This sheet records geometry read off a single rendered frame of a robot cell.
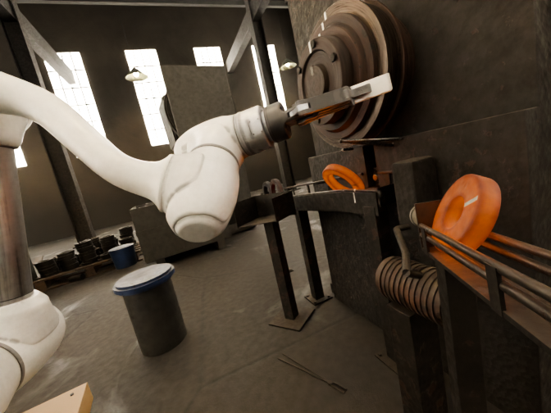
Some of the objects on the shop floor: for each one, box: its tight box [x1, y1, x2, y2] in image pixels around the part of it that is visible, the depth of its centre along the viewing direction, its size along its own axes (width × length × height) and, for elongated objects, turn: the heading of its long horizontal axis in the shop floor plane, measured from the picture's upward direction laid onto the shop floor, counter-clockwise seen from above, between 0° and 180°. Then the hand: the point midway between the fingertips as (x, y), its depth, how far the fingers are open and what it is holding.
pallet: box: [33, 225, 143, 293], centre depth 355 cm, size 120×81×44 cm
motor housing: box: [376, 256, 477, 413], centre depth 71 cm, size 13×22×54 cm, turn 75°
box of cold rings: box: [130, 202, 232, 264], centre depth 335 cm, size 103×83×79 cm
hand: (370, 88), depth 47 cm, fingers closed
